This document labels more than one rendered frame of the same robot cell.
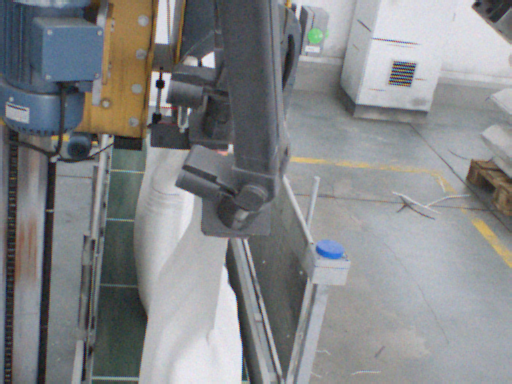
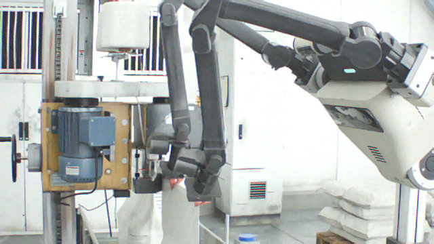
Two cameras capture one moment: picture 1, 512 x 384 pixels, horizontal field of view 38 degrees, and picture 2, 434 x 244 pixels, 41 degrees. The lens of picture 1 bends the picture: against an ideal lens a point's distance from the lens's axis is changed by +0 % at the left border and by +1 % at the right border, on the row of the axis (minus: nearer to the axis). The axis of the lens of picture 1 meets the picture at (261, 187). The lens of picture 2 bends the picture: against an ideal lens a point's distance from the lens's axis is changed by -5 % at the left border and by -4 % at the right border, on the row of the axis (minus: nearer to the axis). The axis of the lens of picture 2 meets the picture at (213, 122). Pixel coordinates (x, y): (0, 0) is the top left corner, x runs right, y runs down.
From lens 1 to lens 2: 0.77 m
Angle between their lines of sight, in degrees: 21
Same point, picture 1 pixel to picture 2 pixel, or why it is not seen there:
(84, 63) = (108, 135)
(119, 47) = not seen: hidden behind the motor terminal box
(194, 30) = (152, 124)
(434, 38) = (274, 163)
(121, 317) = not seen: outside the picture
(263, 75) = (216, 93)
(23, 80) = (74, 152)
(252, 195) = (215, 160)
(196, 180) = (185, 164)
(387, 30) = (241, 162)
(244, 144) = (209, 133)
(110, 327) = not seen: outside the picture
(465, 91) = (302, 198)
